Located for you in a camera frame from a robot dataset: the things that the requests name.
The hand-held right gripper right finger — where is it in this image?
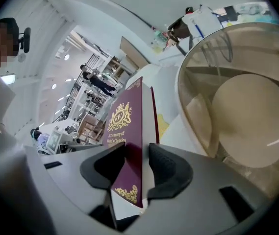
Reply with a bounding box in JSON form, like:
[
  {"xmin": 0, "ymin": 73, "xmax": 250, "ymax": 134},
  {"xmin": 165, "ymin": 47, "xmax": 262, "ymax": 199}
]
[{"xmin": 147, "ymin": 142, "xmax": 194, "ymax": 201}]

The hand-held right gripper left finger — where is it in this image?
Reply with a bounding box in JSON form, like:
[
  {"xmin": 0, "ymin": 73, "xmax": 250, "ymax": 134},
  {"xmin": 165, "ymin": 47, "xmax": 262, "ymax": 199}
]
[{"xmin": 79, "ymin": 141, "xmax": 126, "ymax": 188}]

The maroon hardcover book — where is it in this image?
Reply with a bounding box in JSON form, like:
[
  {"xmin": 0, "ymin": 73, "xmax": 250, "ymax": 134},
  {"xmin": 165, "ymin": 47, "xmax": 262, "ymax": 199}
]
[{"xmin": 101, "ymin": 76, "xmax": 160, "ymax": 209}]

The round glass coffee table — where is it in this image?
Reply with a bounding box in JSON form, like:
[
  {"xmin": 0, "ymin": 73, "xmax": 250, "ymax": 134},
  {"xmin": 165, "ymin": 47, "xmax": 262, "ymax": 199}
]
[{"xmin": 175, "ymin": 22, "xmax": 279, "ymax": 201}]

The white patterned box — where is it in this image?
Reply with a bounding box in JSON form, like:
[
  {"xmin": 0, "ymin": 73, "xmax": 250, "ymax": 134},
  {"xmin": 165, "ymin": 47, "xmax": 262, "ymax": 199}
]
[{"xmin": 47, "ymin": 128, "xmax": 62, "ymax": 154}]

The black metal railing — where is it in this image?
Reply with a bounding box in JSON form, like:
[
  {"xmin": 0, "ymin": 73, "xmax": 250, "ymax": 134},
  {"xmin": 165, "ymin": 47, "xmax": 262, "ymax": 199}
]
[{"xmin": 62, "ymin": 52, "xmax": 106, "ymax": 122}]

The person's beige shirt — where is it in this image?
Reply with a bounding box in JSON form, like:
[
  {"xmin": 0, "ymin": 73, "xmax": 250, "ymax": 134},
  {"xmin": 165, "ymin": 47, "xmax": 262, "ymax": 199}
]
[{"xmin": 0, "ymin": 57, "xmax": 57, "ymax": 235}]

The wooden cabinet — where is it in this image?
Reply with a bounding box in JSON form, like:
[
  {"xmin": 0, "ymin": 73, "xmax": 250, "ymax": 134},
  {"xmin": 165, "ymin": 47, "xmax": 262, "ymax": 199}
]
[{"xmin": 119, "ymin": 36, "xmax": 140, "ymax": 66}]

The black bag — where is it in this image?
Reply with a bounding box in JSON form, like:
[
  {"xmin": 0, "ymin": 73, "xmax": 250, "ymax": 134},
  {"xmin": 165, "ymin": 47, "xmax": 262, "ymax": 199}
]
[{"xmin": 167, "ymin": 6, "xmax": 194, "ymax": 56}]

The white tote bag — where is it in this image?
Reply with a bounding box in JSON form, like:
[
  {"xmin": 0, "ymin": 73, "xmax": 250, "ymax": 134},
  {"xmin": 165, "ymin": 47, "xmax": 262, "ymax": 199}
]
[{"xmin": 181, "ymin": 4, "xmax": 225, "ymax": 38}]

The black head-mounted camera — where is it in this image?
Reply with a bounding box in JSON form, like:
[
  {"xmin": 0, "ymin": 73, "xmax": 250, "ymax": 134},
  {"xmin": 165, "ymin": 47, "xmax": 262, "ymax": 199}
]
[{"xmin": 18, "ymin": 27, "xmax": 31, "ymax": 54}]

